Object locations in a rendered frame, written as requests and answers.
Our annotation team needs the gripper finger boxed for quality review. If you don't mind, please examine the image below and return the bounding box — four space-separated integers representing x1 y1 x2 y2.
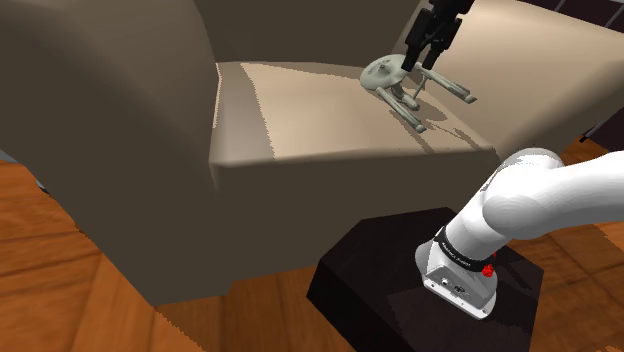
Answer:
421 18 463 71
401 9 435 73

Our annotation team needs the grey toy spaceship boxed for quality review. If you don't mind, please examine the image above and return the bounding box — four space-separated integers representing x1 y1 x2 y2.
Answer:
359 54 478 135

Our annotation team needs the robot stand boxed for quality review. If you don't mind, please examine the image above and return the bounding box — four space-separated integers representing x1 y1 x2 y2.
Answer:
305 206 547 352

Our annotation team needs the beige armchair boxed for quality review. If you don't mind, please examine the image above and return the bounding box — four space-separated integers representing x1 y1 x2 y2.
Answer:
0 0 624 309

